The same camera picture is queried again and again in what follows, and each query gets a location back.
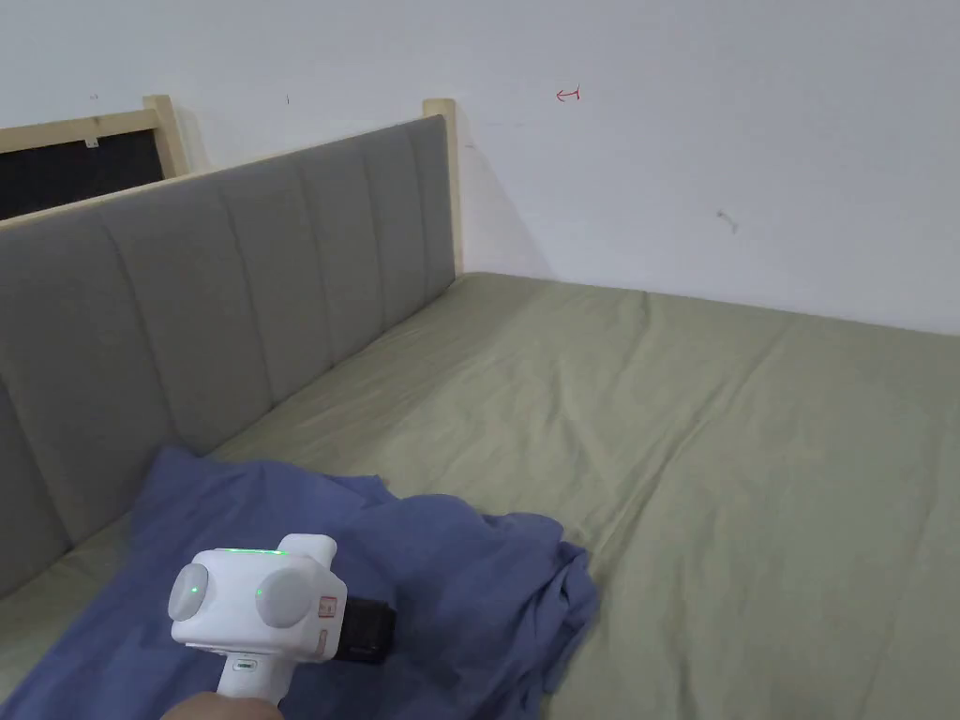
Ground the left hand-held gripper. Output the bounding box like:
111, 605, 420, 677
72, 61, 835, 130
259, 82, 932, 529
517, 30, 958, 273
167, 532, 398, 710

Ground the dark blue shirt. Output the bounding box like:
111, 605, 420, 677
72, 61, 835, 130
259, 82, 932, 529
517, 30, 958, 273
0, 446, 601, 720

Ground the person's left hand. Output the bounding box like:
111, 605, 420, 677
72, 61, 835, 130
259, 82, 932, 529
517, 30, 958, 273
160, 690, 287, 720

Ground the grey padded headboard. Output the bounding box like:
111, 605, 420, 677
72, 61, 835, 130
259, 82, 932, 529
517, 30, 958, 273
0, 97, 460, 601

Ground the bed with pale green sheet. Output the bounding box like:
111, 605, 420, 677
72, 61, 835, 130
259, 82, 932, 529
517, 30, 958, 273
0, 271, 960, 720

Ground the wooden frame with black panel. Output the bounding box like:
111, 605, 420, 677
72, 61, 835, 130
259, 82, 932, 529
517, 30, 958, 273
0, 94, 190, 222

